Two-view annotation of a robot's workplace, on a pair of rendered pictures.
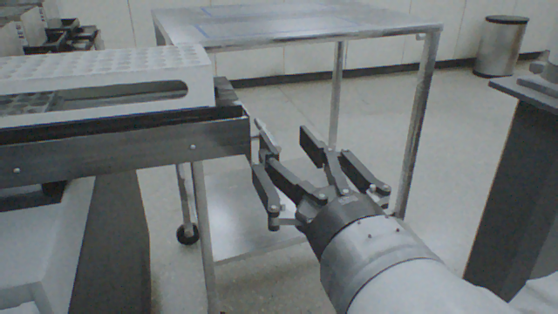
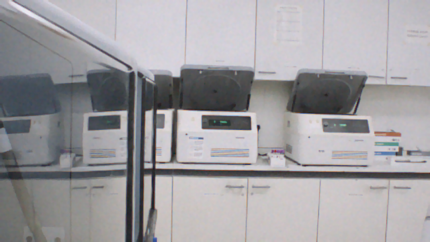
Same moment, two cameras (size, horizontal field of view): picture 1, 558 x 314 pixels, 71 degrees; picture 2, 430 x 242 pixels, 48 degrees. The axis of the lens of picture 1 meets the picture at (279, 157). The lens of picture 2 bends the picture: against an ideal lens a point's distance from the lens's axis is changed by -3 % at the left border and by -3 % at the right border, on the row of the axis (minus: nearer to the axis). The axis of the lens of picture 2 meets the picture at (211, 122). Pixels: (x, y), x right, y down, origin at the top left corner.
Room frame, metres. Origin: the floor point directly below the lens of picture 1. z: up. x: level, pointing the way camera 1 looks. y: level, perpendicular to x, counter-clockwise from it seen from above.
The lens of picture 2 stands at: (-0.62, -0.05, 1.36)
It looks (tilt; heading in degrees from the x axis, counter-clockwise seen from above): 3 degrees down; 13
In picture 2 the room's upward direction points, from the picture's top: 2 degrees clockwise
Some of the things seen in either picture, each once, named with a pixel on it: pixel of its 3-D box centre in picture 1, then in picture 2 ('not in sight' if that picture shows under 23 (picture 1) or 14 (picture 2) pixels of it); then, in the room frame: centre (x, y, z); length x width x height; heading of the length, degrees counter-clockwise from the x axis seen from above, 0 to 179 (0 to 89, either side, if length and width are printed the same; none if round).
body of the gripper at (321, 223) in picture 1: (340, 220); not in sight; (0.30, -0.06, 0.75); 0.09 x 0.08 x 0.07; 17
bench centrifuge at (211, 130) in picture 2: not in sight; (215, 113); (2.99, 0.75, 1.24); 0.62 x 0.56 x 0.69; 17
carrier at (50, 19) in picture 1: (47, 14); not in sight; (0.83, 0.47, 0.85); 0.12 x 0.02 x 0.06; 16
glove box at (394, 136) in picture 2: not in sight; (385, 134); (3.53, -0.54, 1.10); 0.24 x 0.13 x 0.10; 105
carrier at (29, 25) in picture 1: (28, 29); not in sight; (0.68, 0.43, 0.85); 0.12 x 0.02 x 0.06; 16
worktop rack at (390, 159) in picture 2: not in sight; (408, 160); (3.24, -0.68, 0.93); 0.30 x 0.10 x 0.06; 99
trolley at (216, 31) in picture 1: (283, 158); not in sight; (1.02, -0.02, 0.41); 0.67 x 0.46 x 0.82; 111
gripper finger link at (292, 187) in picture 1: (293, 187); not in sight; (0.35, -0.02, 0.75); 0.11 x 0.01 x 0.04; 33
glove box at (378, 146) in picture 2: not in sight; (381, 146); (3.53, -0.51, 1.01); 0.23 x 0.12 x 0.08; 106
